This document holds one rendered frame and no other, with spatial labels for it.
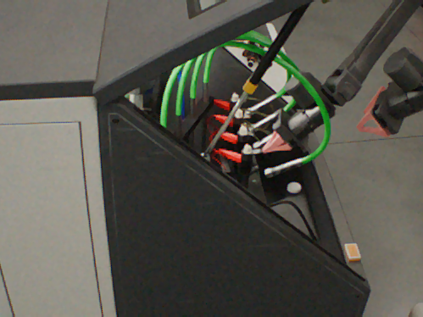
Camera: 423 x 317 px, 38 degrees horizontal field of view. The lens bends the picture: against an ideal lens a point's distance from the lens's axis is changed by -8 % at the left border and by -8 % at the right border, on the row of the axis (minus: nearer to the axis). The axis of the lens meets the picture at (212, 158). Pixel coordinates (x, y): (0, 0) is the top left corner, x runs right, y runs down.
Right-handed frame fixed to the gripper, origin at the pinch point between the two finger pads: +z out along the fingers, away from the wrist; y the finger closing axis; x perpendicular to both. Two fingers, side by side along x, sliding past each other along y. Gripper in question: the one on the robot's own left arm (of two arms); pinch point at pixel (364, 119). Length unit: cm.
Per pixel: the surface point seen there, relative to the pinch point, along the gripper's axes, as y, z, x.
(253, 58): -57, 70, -9
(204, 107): -12, 51, -16
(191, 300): 40, 34, 4
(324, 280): 23.1, 17.6, 20.7
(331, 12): -332, 237, 61
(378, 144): -163, 144, 99
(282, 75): -58, 66, 1
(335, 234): 2.8, 28.7, 24.5
